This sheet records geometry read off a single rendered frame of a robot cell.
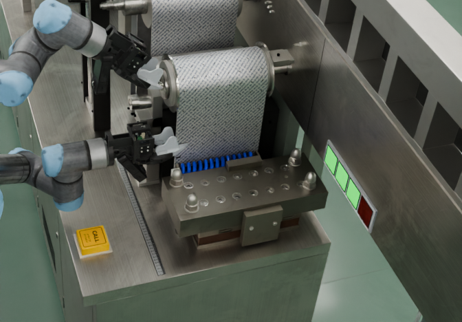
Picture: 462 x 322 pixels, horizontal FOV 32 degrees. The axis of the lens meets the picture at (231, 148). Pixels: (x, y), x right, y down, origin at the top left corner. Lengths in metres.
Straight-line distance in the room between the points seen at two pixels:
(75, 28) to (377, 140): 0.70
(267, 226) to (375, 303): 1.25
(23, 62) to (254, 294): 0.89
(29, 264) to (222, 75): 1.51
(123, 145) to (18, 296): 1.29
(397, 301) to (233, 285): 1.26
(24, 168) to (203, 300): 0.57
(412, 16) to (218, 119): 0.65
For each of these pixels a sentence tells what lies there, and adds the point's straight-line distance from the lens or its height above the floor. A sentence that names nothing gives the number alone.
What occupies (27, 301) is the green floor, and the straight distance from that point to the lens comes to 3.15.
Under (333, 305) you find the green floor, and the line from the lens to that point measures 3.20.
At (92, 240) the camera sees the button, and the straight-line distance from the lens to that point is 2.08.
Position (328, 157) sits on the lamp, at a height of 1.18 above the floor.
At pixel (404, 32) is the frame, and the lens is 1.62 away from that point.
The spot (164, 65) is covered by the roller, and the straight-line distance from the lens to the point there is 2.00.
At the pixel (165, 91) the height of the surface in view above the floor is 1.25.
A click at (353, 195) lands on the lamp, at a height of 1.18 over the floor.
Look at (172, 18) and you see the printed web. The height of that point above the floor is 1.32.
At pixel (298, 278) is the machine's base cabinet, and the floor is 0.78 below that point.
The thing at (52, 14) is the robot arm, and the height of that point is 1.51.
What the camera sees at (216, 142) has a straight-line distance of 2.11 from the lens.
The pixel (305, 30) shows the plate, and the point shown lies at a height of 1.40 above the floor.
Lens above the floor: 2.46
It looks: 41 degrees down
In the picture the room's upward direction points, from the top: 7 degrees clockwise
